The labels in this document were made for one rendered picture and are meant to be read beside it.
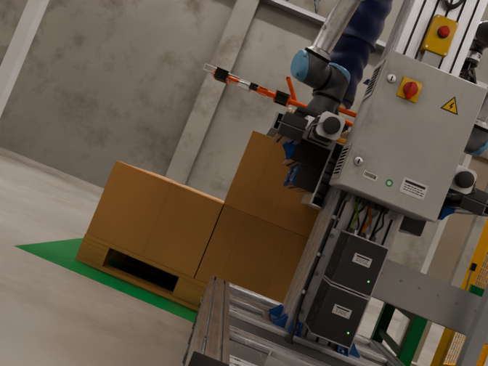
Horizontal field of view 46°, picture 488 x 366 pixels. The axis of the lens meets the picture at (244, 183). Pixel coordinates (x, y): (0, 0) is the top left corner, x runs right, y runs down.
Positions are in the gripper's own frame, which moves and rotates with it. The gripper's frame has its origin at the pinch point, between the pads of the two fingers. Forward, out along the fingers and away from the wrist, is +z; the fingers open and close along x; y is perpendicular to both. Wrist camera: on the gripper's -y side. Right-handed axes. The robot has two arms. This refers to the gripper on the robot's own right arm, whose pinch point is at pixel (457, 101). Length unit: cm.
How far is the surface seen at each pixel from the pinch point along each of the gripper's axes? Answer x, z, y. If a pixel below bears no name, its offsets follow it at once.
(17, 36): -383, 26, 62
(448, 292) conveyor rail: 28, 88, -6
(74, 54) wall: -655, -16, -121
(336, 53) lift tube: -58, -6, 30
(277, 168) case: -55, 63, 43
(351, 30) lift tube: -54, -19, 30
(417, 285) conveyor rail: 17, 90, 3
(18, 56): -377, 42, 58
